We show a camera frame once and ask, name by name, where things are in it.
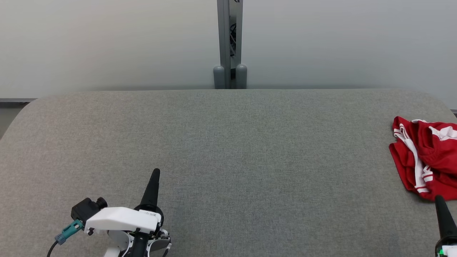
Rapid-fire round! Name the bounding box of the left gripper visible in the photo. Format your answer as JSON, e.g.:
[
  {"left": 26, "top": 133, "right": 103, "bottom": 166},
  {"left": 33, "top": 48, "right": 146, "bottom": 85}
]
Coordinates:
[{"left": 84, "top": 168, "right": 172, "bottom": 257}]

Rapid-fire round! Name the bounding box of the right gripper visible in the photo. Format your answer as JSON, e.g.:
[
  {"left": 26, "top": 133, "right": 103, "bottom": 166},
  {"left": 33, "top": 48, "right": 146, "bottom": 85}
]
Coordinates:
[{"left": 435, "top": 195, "right": 457, "bottom": 257}]

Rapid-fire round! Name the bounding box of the red basketball jersey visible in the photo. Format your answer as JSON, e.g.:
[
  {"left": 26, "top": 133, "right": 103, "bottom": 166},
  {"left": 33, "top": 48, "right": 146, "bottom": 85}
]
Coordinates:
[{"left": 389, "top": 116, "right": 457, "bottom": 201}]

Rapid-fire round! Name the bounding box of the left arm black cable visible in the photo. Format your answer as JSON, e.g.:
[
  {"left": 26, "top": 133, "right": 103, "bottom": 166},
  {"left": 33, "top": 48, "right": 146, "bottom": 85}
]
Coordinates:
[{"left": 46, "top": 220, "right": 84, "bottom": 257}]

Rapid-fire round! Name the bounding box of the grey cylindrical post foot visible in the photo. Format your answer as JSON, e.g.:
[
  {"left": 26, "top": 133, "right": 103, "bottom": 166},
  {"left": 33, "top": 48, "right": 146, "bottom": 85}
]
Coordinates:
[
  {"left": 236, "top": 64, "right": 248, "bottom": 89},
  {"left": 213, "top": 65, "right": 225, "bottom": 89}
]

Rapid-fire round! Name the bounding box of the grey metal post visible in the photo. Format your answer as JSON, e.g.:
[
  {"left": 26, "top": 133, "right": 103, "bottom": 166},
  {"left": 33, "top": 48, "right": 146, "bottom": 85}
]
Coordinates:
[{"left": 217, "top": 0, "right": 243, "bottom": 89}]

